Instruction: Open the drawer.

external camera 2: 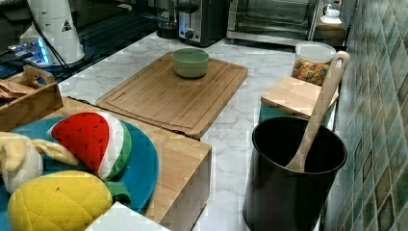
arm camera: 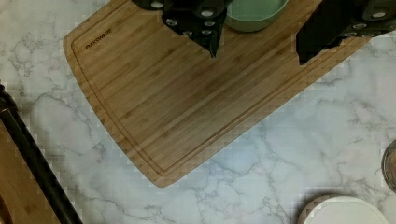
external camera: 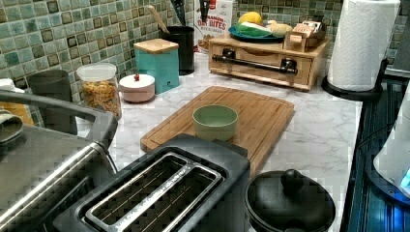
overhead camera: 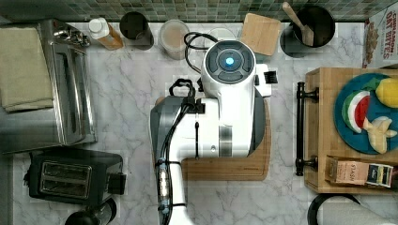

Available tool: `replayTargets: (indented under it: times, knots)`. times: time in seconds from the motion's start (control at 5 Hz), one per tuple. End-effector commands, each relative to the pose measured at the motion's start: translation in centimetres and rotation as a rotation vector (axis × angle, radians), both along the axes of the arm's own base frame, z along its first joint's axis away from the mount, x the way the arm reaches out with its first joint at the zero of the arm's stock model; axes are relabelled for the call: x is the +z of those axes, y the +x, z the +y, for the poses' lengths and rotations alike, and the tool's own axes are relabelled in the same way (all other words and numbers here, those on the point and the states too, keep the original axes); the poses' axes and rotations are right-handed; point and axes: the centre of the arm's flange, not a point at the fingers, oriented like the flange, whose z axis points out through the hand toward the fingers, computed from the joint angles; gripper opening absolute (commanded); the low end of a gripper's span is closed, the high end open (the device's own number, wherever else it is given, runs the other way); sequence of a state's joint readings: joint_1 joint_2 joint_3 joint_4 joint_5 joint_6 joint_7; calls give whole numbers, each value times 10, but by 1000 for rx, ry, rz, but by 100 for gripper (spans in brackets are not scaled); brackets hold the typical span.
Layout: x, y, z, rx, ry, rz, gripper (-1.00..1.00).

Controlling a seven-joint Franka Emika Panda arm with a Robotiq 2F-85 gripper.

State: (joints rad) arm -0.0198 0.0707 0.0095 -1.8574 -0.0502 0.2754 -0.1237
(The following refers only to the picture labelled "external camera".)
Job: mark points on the black drawer handle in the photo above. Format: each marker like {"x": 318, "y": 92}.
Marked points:
{"x": 286, "y": 66}

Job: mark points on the green bowl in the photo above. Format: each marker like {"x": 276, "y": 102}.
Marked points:
{"x": 215, "y": 121}

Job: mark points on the wooden cutting board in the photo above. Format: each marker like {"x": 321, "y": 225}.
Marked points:
{"x": 262, "y": 119}

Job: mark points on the black toaster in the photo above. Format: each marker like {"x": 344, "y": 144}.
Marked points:
{"x": 186, "y": 185}

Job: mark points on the white pink lidded bowl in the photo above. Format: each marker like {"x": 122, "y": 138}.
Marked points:
{"x": 137, "y": 87}

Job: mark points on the teal canister with wooden lid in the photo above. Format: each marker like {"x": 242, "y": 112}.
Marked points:
{"x": 158, "y": 58}

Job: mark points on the black utensil holder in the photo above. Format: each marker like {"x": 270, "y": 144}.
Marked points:
{"x": 182, "y": 36}

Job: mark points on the blue plate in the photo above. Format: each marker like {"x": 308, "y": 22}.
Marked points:
{"x": 235, "y": 34}

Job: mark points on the toy watermelon slice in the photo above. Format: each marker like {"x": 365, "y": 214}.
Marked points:
{"x": 252, "y": 29}

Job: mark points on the oat bites cereal box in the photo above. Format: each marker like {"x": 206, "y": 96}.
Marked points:
{"x": 212, "y": 18}

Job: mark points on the yellow toy lemon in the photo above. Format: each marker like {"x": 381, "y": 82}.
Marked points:
{"x": 252, "y": 17}

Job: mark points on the clear cereal jar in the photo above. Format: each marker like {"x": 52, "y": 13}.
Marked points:
{"x": 100, "y": 87}

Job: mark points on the toy garlic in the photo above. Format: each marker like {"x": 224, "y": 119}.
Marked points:
{"x": 278, "y": 29}

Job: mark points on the wooden spatula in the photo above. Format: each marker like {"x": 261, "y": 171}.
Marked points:
{"x": 158, "y": 19}

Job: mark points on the dark grey cup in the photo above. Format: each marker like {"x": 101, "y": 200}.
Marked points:
{"x": 54, "y": 84}

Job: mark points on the black paper towel holder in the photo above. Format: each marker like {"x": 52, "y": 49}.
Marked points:
{"x": 358, "y": 96}

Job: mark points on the stainless toaster oven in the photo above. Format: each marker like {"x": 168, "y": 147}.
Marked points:
{"x": 44, "y": 171}

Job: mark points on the paper towel roll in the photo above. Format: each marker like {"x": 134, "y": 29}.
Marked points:
{"x": 364, "y": 31}

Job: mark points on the orange bottle with white cap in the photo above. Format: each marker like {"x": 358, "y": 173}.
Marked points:
{"x": 21, "y": 110}

